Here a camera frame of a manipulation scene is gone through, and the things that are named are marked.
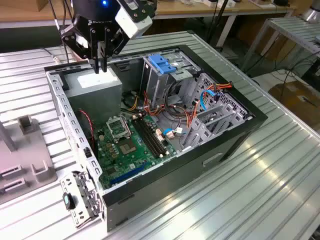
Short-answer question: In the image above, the black case fan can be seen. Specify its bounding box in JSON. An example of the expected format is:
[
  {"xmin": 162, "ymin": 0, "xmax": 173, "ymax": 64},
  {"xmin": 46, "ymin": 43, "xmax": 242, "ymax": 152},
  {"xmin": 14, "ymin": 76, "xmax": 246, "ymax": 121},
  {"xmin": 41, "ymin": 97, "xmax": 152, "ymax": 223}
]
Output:
[{"xmin": 77, "ymin": 107, "xmax": 98, "ymax": 152}]

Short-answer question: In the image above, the grey metal disk bay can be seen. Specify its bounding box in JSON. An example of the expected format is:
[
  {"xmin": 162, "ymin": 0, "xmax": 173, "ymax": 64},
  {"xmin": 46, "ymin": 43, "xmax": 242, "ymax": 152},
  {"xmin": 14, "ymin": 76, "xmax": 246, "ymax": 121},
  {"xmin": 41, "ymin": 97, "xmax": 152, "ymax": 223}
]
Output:
[{"xmin": 180, "ymin": 101, "xmax": 253, "ymax": 154}]

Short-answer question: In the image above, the blue data wire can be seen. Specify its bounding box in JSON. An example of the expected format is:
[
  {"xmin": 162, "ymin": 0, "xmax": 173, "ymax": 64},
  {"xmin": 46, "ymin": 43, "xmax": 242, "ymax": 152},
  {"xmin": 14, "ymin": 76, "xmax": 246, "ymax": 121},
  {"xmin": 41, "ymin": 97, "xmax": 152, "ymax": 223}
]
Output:
[{"xmin": 199, "ymin": 87, "xmax": 221, "ymax": 112}]

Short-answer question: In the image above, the black RAM slot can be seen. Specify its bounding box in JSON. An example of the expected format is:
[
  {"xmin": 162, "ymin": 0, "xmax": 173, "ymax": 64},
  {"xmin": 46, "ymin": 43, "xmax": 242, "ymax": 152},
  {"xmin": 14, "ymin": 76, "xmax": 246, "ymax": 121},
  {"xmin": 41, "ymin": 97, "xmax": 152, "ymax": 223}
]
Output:
[
  {"xmin": 134, "ymin": 119, "xmax": 164, "ymax": 158},
  {"xmin": 131, "ymin": 120, "xmax": 162, "ymax": 159},
  {"xmin": 141, "ymin": 117, "xmax": 169, "ymax": 154},
  {"xmin": 138, "ymin": 118, "xmax": 167, "ymax": 156}
]

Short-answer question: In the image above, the blue plastic drive latch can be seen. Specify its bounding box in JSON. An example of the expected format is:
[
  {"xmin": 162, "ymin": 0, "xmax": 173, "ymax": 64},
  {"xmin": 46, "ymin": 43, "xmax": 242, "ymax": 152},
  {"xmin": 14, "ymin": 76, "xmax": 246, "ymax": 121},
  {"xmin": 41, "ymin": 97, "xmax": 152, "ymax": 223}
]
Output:
[{"xmin": 147, "ymin": 53, "xmax": 177, "ymax": 75}]

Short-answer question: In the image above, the metal socket cover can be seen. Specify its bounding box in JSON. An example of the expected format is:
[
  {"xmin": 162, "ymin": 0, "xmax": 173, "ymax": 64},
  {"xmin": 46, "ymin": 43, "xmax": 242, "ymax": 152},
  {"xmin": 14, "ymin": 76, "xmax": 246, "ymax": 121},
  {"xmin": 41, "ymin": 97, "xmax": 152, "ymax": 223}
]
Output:
[{"xmin": 105, "ymin": 116, "xmax": 133, "ymax": 141}]

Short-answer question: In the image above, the red yellow wire bundle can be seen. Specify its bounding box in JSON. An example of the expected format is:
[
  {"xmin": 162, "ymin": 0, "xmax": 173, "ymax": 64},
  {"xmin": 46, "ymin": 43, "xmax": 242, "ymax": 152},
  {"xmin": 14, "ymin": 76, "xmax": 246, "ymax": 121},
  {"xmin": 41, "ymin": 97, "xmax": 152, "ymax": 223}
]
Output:
[{"xmin": 166, "ymin": 103, "xmax": 201, "ymax": 131}]

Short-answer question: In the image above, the metal locking lever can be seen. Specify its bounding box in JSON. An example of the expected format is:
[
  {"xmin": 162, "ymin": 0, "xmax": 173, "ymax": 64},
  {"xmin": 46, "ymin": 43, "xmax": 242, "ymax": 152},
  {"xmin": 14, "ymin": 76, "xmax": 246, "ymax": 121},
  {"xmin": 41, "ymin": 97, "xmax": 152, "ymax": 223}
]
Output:
[{"xmin": 120, "ymin": 112, "xmax": 133, "ymax": 139}]

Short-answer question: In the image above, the grey parts rack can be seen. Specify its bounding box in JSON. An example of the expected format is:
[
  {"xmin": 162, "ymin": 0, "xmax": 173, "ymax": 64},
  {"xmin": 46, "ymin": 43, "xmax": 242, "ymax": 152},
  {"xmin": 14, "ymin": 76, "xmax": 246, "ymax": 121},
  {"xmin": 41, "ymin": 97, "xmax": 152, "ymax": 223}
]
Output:
[{"xmin": 0, "ymin": 114, "xmax": 59, "ymax": 205}]

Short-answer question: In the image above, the blue wire with white label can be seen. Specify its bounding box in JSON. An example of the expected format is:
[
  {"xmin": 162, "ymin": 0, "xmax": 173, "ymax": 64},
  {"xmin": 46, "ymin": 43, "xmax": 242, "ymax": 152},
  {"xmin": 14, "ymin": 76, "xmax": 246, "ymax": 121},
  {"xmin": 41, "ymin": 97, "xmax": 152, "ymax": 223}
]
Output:
[{"xmin": 161, "ymin": 127, "xmax": 185, "ymax": 138}]

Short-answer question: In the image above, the yellow black wire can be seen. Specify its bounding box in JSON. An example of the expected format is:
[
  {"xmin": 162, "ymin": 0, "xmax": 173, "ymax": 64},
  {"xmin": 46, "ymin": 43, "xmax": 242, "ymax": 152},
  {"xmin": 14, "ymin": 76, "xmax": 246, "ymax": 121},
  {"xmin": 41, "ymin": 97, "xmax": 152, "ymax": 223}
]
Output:
[{"xmin": 121, "ymin": 90, "xmax": 141, "ymax": 112}]

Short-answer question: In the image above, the wooden desk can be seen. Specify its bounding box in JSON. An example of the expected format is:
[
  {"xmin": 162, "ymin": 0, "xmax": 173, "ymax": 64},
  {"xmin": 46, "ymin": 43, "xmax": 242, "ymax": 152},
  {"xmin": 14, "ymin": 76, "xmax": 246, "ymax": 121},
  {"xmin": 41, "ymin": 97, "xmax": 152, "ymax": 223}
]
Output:
[{"xmin": 0, "ymin": 0, "xmax": 298, "ymax": 48}]

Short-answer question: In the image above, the black robot cable with plug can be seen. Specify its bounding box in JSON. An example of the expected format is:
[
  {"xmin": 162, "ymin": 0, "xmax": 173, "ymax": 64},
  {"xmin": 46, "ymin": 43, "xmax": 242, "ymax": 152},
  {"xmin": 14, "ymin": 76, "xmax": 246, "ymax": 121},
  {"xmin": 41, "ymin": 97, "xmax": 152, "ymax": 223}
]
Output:
[{"xmin": 43, "ymin": 0, "xmax": 75, "ymax": 65}]

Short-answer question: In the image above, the grey power supply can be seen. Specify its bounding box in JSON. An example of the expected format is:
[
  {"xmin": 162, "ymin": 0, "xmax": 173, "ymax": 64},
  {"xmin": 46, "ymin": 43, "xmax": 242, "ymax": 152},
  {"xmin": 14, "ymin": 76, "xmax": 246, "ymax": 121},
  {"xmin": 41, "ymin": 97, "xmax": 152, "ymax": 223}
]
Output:
[{"xmin": 62, "ymin": 65, "xmax": 124, "ymax": 129}]

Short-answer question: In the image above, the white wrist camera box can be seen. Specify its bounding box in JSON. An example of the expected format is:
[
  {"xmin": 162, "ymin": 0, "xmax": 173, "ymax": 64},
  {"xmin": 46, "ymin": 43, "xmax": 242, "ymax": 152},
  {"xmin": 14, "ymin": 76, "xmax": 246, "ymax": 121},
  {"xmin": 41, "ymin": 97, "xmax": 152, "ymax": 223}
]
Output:
[{"xmin": 114, "ymin": 0, "xmax": 157, "ymax": 40}]

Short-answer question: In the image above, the green motherboard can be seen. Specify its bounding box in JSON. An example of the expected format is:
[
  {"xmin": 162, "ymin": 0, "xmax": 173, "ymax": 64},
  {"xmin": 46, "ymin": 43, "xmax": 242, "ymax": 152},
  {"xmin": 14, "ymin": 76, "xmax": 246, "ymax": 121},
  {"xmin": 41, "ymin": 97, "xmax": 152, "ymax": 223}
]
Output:
[{"xmin": 93, "ymin": 112, "xmax": 180, "ymax": 190}]

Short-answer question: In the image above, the CPU socket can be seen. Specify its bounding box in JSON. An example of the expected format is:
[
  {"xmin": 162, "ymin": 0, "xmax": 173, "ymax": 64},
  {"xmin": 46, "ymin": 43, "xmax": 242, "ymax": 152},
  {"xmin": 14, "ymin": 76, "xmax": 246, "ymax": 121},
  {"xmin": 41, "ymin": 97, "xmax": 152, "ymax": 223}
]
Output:
[{"xmin": 118, "ymin": 138, "xmax": 139, "ymax": 156}]

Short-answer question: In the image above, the black latch with teal tab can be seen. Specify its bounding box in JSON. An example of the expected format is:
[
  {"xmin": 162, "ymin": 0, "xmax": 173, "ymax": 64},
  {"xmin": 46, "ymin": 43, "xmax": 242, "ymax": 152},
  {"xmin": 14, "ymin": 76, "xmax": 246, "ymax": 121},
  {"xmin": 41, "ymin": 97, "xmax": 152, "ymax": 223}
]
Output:
[{"xmin": 61, "ymin": 191, "xmax": 76, "ymax": 211}]

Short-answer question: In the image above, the grey metal slot bracket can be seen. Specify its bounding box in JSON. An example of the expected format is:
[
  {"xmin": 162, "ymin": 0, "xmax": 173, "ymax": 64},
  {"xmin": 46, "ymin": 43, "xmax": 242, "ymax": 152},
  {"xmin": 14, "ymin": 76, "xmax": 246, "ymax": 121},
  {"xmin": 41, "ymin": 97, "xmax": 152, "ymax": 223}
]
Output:
[{"xmin": 59, "ymin": 169, "xmax": 105, "ymax": 230}]

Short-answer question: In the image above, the thick black cable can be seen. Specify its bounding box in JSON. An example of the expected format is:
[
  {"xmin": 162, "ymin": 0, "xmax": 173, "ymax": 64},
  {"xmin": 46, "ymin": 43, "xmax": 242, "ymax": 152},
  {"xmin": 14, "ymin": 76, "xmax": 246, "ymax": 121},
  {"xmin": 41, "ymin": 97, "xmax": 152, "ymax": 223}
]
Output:
[{"xmin": 164, "ymin": 79, "xmax": 185, "ymax": 107}]

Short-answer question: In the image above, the metal slat side table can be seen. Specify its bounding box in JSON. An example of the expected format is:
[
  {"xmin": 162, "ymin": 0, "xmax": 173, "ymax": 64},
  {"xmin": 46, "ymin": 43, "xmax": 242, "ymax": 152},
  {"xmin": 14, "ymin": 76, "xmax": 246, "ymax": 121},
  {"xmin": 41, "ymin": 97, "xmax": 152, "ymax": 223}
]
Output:
[{"xmin": 241, "ymin": 16, "xmax": 320, "ymax": 73}]

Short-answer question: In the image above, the blue expansion slot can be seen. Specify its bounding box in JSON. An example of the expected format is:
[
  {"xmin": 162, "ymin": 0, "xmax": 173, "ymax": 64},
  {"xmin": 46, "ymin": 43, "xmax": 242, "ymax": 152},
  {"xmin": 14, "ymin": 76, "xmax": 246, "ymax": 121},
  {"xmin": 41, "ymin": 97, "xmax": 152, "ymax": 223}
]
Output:
[{"xmin": 109, "ymin": 161, "xmax": 149, "ymax": 186}]

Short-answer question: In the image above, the orange red wire bundle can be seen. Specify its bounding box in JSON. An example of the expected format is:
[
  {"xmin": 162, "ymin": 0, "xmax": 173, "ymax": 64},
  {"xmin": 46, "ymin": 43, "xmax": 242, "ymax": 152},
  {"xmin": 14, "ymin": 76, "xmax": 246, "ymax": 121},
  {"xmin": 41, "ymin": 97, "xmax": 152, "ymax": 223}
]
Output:
[{"xmin": 142, "ymin": 90, "xmax": 167, "ymax": 118}]

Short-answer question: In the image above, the black open PC case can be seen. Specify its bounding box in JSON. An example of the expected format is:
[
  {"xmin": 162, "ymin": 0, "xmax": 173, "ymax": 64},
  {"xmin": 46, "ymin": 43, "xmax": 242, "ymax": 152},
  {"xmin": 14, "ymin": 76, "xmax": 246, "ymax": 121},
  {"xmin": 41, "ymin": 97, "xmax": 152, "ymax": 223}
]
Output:
[{"xmin": 43, "ymin": 44, "xmax": 269, "ymax": 233}]

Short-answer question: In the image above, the brown cardboard box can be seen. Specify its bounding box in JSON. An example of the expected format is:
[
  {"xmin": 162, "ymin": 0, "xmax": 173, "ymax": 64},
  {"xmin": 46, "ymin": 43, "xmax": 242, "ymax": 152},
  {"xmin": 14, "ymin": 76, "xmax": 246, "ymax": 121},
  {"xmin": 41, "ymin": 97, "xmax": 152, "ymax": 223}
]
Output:
[
  {"xmin": 259, "ymin": 24, "xmax": 301, "ymax": 61},
  {"xmin": 268, "ymin": 81, "xmax": 320, "ymax": 126}
]

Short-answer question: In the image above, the grey metal drive cage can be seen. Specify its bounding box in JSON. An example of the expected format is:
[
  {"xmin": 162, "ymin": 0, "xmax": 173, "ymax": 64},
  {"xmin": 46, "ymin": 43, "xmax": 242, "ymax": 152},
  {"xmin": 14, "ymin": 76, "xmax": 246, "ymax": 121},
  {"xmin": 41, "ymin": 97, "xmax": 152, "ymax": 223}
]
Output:
[{"xmin": 139, "ymin": 48, "xmax": 201, "ymax": 106}]

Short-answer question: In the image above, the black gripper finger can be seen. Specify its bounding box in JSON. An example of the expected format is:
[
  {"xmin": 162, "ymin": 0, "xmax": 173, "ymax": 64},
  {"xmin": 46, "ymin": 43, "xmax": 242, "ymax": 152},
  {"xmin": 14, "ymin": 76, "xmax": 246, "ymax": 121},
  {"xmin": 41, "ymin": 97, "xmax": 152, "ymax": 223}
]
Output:
[
  {"xmin": 99, "ymin": 26, "xmax": 131, "ymax": 74},
  {"xmin": 61, "ymin": 24, "xmax": 100, "ymax": 75}
]

